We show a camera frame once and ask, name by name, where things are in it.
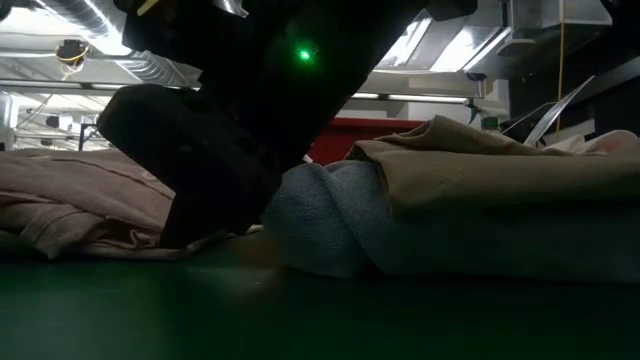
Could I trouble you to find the black metal stand frame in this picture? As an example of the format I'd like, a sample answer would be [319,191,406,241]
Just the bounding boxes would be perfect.
[77,122,104,152]

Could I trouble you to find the long corrugated silver duct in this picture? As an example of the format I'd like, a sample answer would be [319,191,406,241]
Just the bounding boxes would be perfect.
[42,0,202,87]

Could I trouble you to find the red plastic laundry basket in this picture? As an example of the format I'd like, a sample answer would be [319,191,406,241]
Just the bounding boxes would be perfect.
[305,116,426,167]

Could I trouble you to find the grey slanted strip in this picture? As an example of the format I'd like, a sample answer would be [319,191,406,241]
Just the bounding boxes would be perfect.
[501,74,597,147]

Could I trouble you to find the long LED light bar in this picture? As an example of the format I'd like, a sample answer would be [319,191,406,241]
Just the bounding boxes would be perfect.
[0,78,467,105]

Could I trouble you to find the pink garment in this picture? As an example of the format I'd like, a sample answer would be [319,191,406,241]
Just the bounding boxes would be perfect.
[0,148,264,262]

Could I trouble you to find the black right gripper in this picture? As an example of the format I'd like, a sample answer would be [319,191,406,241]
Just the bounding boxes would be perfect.
[96,0,479,250]

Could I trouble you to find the light blue denim jeans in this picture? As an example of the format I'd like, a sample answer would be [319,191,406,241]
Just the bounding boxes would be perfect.
[261,159,640,285]

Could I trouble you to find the yellow black ceiling device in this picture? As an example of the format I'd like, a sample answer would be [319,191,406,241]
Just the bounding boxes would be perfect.
[54,38,91,67]

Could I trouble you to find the beige garment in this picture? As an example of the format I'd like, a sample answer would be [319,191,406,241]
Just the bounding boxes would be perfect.
[346,114,640,217]

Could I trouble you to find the green table mat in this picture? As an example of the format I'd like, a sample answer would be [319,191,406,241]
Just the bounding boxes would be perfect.
[0,234,640,360]

